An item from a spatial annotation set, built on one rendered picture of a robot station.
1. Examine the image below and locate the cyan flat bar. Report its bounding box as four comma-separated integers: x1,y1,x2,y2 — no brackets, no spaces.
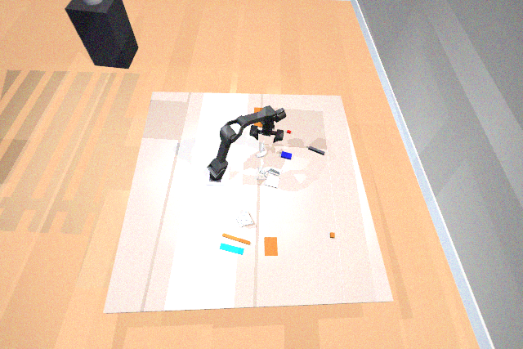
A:
220,243,244,255

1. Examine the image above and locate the orange rectangular plate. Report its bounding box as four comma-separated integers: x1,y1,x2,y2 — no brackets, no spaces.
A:
264,237,278,256

